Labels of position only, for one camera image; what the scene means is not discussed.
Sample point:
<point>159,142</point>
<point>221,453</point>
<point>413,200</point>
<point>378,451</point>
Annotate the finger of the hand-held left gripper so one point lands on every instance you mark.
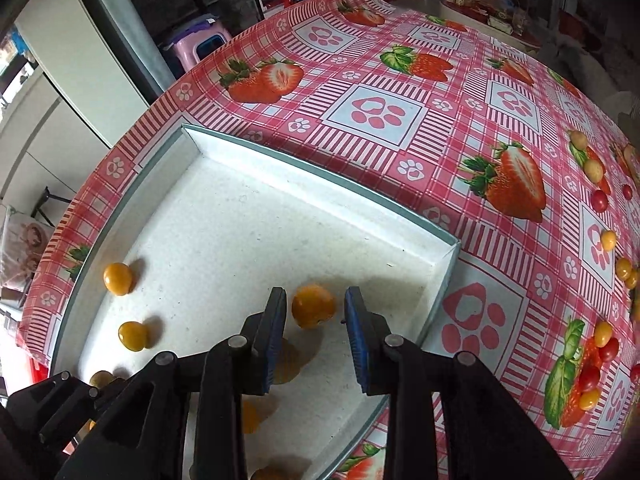
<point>55,400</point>

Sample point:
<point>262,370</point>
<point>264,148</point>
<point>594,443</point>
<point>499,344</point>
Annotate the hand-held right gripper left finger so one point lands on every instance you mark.
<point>274,340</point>

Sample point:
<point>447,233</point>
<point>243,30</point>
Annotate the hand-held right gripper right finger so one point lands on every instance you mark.
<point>356,340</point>

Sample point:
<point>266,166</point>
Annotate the orange-yellow cherry tomato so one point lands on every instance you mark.
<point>270,474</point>
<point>250,417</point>
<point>101,379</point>
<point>118,278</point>
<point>313,306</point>
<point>133,336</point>

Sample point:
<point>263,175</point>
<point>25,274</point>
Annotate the white tray with grey rim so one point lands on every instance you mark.
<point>250,230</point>

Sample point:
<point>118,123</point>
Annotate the printed cushion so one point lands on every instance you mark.
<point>22,250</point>

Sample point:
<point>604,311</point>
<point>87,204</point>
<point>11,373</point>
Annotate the red checked strawberry tablecloth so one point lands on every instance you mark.
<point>380,170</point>

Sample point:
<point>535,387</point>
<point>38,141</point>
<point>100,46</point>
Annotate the black metal stand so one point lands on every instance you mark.
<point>47,205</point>

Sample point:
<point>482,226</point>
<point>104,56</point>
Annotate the yellow cherry tomato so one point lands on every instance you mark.
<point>608,240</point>
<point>589,400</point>
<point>602,332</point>

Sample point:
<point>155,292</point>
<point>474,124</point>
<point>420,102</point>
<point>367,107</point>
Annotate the greenish cherry tomato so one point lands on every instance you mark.
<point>633,280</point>
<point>622,268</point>

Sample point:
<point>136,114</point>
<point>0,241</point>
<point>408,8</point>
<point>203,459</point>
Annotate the large red cherry tomato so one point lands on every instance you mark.
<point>636,373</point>

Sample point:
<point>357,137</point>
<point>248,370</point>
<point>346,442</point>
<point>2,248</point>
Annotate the tan longan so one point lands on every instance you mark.
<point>594,170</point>
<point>578,139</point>

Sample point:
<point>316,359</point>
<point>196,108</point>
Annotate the pink plastic stool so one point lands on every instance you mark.
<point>200,42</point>

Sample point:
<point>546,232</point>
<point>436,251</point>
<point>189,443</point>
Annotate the white cabinet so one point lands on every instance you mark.
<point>65,60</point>

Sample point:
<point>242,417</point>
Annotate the round low table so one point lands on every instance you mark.
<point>490,17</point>

